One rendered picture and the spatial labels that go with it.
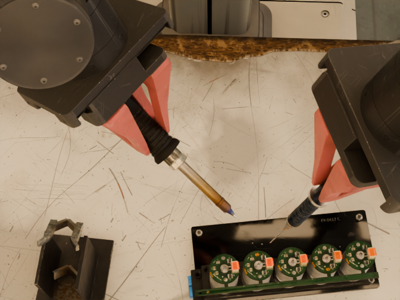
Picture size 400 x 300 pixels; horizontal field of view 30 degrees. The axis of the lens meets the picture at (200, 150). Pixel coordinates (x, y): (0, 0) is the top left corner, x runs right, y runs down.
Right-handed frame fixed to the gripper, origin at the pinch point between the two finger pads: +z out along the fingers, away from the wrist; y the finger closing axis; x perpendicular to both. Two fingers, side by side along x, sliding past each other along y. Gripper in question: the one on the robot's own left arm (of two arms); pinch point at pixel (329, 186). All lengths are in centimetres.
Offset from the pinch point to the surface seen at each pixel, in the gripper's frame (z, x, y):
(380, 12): 68, 81, -63
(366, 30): 70, 77, -60
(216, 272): 14.4, -3.1, 0.4
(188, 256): 20.7, -2.2, -3.3
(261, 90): 16.2, 8.9, -17.2
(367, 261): 10.0, 8.0, 3.3
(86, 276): 20.1, -12.1, -3.2
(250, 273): 13.5, -0.6, 1.3
